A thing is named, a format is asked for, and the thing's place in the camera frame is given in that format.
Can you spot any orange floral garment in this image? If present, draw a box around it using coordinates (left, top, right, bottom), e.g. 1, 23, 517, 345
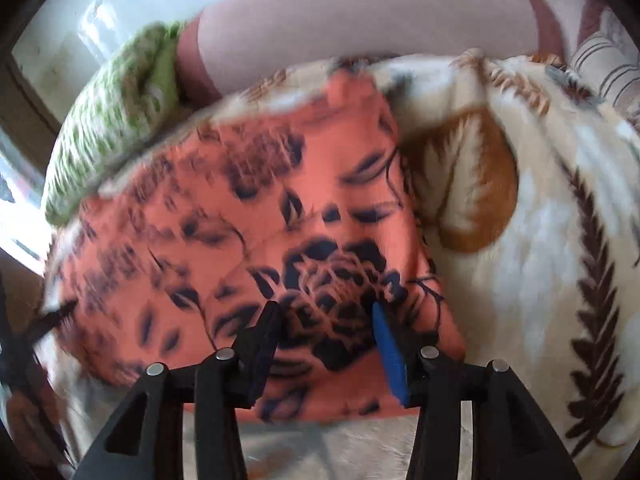
56, 70, 465, 422

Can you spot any striped beige cloth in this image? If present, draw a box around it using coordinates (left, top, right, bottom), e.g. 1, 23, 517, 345
570, 32, 639, 129

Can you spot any green white patterned pillow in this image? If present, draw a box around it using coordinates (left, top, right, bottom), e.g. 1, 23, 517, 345
41, 22, 186, 226

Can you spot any beige leaf-print blanket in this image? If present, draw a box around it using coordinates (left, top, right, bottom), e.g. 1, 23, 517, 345
0, 49, 640, 480

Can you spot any stained glass window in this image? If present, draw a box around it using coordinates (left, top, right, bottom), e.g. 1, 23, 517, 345
1, 130, 54, 276

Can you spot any pink bolster headboard cushion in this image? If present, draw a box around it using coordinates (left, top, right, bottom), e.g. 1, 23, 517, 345
175, 0, 565, 106

